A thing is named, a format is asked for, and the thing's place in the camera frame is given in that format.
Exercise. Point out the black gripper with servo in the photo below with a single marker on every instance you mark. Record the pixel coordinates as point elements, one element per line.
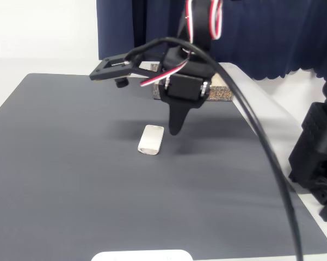
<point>184,87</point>

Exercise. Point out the bark print cardboard box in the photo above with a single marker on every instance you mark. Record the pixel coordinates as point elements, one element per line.
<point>223,95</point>

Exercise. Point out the navy blue curtain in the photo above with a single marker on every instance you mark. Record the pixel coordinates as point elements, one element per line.
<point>261,40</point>

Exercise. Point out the black gripper camera mount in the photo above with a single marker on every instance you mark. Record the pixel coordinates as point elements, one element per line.
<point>108,73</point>

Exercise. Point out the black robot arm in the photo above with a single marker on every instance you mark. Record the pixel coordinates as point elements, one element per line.
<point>201,21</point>

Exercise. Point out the grey textured mat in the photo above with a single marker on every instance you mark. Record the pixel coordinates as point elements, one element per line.
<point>70,168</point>

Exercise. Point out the small white rectangular block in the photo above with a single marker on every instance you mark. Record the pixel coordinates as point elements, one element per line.
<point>151,140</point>

